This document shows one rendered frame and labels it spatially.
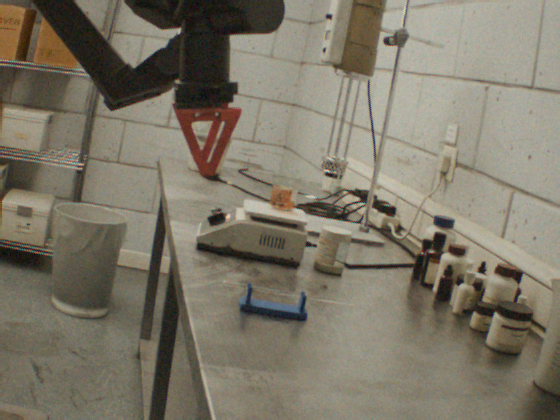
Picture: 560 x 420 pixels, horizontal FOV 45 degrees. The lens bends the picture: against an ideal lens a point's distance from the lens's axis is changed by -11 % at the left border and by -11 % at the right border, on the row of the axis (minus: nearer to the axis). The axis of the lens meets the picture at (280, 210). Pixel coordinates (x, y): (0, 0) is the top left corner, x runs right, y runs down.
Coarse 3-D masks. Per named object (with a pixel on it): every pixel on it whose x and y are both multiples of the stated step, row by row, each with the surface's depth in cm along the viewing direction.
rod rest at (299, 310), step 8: (248, 288) 108; (248, 296) 108; (304, 296) 109; (240, 304) 108; (248, 304) 108; (256, 304) 109; (264, 304) 110; (272, 304) 110; (280, 304) 111; (304, 304) 109; (264, 312) 108; (272, 312) 108; (280, 312) 108; (288, 312) 108; (296, 312) 109; (304, 312) 109
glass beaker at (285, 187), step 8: (280, 176) 142; (288, 176) 142; (296, 176) 142; (280, 184) 142; (288, 184) 142; (296, 184) 143; (272, 192) 144; (280, 192) 143; (288, 192) 143; (296, 192) 144; (272, 200) 144; (280, 200) 143; (288, 200) 143; (272, 208) 144; (280, 208) 143; (288, 208) 143
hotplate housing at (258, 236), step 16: (240, 208) 150; (224, 224) 138; (240, 224) 138; (256, 224) 138; (272, 224) 139; (288, 224) 141; (208, 240) 138; (224, 240) 138; (240, 240) 138; (256, 240) 139; (272, 240) 139; (288, 240) 139; (304, 240) 139; (256, 256) 139; (272, 256) 139; (288, 256) 139
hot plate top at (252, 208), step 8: (248, 200) 148; (248, 208) 140; (256, 208) 142; (264, 208) 144; (264, 216) 138; (272, 216) 138; (280, 216) 139; (288, 216) 140; (296, 216) 142; (304, 216) 144; (296, 224) 139; (304, 224) 139
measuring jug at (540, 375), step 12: (552, 288) 96; (552, 300) 95; (552, 312) 94; (552, 324) 93; (552, 336) 93; (552, 348) 92; (540, 360) 95; (552, 360) 92; (540, 372) 94; (552, 372) 92; (540, 384) 94; (552, 384) 92
